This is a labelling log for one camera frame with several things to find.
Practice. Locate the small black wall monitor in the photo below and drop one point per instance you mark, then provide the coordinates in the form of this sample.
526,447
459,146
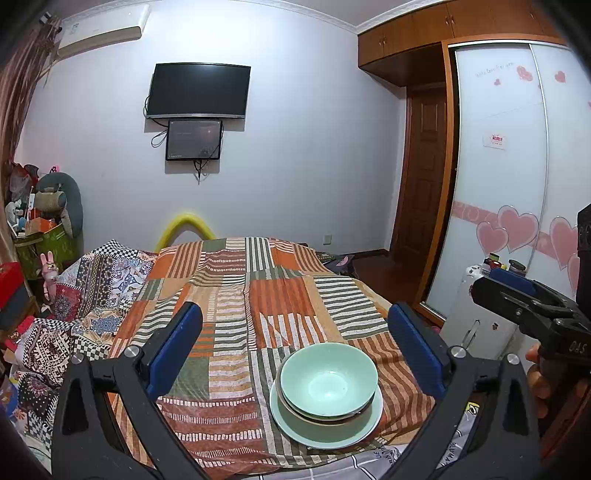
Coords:
194,138

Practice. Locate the green plate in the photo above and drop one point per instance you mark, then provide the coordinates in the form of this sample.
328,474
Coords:
332,434

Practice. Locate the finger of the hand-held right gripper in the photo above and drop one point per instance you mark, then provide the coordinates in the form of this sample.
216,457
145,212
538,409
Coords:
498,300
512,276

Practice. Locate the person's right hand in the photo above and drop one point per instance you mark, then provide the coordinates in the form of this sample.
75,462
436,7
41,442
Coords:
538,383

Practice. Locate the wooden overhead cabinet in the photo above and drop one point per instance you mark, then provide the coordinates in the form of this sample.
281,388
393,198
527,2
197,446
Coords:
415,41

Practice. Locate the black wall television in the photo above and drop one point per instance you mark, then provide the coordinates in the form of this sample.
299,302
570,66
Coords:
198,90

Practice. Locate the pink bunny toy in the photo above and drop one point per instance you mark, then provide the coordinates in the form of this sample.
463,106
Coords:
50,272

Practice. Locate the small red notice sticker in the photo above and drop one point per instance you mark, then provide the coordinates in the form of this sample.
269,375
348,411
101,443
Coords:
495,140

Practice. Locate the red box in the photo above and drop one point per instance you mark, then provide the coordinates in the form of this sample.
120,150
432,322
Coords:
9,281

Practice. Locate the white sliding wardrobe door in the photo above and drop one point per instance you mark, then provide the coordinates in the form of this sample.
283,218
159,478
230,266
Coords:
498,184

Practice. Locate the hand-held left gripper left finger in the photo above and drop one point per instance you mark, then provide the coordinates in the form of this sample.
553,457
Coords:
178,350

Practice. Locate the white air conditioner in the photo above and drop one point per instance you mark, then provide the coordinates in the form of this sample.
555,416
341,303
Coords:
101,32

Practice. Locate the yellow foam tube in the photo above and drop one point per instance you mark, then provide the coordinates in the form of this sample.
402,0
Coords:
184,217

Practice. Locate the striped brown curtain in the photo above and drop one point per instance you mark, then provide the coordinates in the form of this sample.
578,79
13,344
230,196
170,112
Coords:
18,92

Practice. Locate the striped patchwork blanket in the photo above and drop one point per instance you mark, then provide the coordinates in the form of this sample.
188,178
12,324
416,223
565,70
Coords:
277,300

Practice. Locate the pile of toys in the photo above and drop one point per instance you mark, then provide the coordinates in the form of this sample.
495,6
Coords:
18,207

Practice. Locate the checkered patterned quilt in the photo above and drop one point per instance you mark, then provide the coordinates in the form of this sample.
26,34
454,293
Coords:
92,286

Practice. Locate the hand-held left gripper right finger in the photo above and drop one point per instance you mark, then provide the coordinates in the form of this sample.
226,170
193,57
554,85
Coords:
415,350

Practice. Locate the green bowl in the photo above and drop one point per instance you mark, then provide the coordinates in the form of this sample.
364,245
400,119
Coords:
328,378

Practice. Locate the dark purple bag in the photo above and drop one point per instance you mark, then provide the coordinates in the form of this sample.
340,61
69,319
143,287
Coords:
341,264

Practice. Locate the white wall socket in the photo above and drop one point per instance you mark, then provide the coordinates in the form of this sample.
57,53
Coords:
327,239

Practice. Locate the wooden door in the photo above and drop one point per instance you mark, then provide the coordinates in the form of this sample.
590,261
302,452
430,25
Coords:
420,184

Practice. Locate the white printed bedsheet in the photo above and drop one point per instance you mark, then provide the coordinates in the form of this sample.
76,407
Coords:
364,468

